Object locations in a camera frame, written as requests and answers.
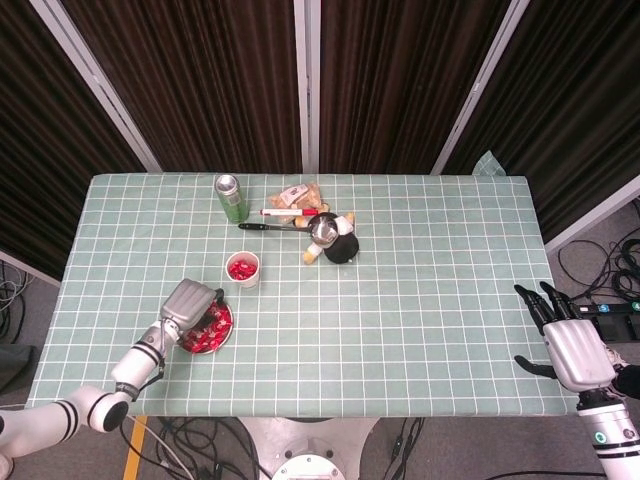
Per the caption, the dark brown partition screen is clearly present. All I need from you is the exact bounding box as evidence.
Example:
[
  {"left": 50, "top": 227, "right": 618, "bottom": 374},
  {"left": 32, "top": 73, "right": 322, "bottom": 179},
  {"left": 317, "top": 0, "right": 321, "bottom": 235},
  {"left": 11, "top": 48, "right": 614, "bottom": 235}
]
[
  {"left": 0, "top": 0, "right": 161, "bottom": 287},
  {"left": 29, "top": 0, "right": 307, "bottom": 174},
  {"left": 305, "top": 0, "right": 529, "bottom": 175},
  {"left": 432, "top": 0, "right": 640, "bottom": 251}
]

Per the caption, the white sneaker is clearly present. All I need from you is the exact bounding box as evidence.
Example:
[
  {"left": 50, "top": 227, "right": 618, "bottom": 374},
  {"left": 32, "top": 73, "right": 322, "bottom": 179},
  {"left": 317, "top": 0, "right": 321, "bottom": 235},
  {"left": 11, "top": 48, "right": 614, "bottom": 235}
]
[{"left": 602, "top": 343, "right": 627, "bottom": 374}]

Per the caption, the red candy pile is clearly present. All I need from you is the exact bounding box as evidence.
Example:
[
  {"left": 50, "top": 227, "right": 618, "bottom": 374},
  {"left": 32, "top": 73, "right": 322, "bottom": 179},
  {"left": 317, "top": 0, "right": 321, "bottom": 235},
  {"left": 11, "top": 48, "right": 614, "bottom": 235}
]
[{"left": 182, "top": 299, "right": 234, "bottom": 354}]

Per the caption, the clear snack bag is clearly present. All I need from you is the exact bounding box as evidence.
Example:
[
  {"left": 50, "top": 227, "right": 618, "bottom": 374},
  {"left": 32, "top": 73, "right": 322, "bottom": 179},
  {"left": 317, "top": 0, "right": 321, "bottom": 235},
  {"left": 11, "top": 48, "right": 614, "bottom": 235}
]
[{"left": 264, "top": 182, "right": 331, "bottom": 225}]

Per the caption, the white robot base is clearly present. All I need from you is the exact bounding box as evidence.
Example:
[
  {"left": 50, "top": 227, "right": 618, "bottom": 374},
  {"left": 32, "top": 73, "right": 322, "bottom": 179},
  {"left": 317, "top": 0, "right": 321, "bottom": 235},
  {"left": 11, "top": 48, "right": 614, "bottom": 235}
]
[{"left": 239, "top": 417, "right": 381, "bottom": 480}]

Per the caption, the green drink can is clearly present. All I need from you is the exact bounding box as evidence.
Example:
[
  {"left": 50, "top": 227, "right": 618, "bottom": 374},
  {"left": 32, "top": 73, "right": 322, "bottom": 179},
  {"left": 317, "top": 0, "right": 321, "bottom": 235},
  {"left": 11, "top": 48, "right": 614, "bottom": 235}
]
[{"left": 214, "top": 173, "right": 250, "bottom": 224}]

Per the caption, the white floor cable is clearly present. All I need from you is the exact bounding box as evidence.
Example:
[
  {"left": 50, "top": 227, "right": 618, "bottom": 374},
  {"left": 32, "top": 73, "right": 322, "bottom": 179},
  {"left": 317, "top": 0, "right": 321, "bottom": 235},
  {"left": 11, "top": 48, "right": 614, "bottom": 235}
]
[{"left": 130, "top": 417, "right": 187, "bottom": 480}]

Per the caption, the green checked tablecloth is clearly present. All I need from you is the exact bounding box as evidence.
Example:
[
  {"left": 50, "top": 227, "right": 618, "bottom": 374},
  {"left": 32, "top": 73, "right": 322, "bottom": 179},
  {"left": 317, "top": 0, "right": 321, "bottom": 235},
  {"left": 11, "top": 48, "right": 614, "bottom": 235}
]
[{"left": 25, "top": 149, "right": 587, "bottom": 419}]

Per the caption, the black white penguin plush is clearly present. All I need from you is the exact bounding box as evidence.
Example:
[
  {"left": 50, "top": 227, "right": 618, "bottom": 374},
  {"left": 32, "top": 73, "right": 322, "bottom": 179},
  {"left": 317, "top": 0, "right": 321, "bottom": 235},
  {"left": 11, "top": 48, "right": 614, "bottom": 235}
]
[{"left": 302, "top": 211, "right": 361, "bottom": 266}]

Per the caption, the black trouser leg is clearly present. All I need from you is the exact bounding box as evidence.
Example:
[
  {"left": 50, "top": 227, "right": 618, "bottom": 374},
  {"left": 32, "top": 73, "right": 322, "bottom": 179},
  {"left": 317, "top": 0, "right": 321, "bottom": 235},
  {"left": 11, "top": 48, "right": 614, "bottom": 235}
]
[{"left": 612, "top": 363, "right": 640, "bottom": 399}]

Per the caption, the black floor cable bundle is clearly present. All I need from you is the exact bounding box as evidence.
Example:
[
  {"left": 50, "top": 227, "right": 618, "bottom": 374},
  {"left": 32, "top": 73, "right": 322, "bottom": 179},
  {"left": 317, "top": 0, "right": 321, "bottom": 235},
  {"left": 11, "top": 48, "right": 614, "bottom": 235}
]
[
  {"left": 144, "top": 417, "right": 271, "bottom": 480},
  {"left": 557, "top": 197, "right": 640, "bottom": 304},
  {"left": 0, "top": 259, "right": 36, "bottom": 346}
]

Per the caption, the black numbered pedal strip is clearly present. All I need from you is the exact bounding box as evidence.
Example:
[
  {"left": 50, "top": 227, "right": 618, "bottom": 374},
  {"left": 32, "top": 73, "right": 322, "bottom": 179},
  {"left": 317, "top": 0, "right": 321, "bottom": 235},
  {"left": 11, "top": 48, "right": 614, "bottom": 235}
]
[{"left": 572, "top": 301, "right": 640, "bottom": 317}]

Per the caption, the black cable with inline switch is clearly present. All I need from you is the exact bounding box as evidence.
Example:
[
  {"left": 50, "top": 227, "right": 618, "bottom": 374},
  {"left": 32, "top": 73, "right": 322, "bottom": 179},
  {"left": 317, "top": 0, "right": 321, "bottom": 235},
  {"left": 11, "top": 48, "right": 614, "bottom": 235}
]
[{"left": 387, "top": 417, "right": 426, "bottom": 480}]

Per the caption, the steel ladle black handle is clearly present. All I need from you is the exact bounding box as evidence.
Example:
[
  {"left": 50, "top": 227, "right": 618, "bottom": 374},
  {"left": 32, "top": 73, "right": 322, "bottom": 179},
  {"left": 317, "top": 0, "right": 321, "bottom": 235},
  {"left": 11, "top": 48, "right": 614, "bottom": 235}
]
[{"left": 238, "top": 212, "right": 341, "bottom": 247}]

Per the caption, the white paper cup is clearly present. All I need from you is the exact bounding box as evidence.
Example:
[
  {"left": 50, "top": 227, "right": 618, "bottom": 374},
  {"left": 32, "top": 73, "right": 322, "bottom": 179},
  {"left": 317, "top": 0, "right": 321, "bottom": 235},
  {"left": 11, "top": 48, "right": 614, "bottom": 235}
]
[{"left": 224, "top": 250, "right": 261, "bottom": 290}]

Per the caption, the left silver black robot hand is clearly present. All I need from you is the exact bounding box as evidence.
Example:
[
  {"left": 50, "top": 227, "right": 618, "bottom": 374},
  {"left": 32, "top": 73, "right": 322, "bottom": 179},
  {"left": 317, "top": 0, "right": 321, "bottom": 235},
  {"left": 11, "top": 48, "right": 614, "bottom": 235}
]
[{"left": 158, "top": 277, "right": 226, "bottom": 335}]

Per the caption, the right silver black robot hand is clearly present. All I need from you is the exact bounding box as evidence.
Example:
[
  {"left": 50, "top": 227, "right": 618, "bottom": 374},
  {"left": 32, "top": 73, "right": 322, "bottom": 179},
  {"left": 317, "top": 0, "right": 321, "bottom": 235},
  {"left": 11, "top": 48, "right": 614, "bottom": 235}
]
[{"left": 513, "top": 281, "right": 617, "bottom": 394}]

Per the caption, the round steel plate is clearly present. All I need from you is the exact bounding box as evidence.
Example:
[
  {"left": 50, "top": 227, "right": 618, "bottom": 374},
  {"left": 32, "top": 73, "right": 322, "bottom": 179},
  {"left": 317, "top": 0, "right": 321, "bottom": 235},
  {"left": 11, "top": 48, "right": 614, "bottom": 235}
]
[{"left": 179, "top": 297, "right": 235, "bottom": 356}]

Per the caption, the red white marker pen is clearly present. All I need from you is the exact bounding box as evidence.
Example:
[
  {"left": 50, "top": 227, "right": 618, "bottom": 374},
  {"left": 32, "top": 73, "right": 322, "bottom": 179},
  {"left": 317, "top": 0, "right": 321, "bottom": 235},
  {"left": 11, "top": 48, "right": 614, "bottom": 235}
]
[{"left": 258, "top": 208, "right": 320, "bottom": 218}]

